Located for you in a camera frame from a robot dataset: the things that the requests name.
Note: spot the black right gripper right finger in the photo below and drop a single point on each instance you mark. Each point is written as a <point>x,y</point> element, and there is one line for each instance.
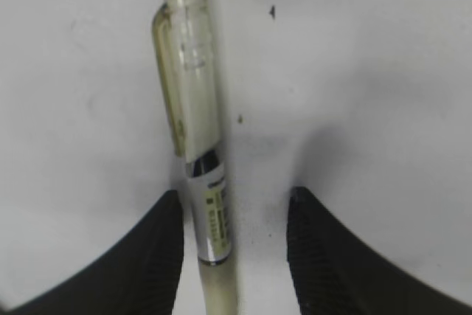
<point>335,272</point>

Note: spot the beige patterned pen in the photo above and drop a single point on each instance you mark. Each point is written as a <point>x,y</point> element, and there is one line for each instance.
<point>183,43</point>

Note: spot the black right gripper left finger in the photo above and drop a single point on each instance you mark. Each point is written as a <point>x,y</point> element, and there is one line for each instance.
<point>138,275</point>

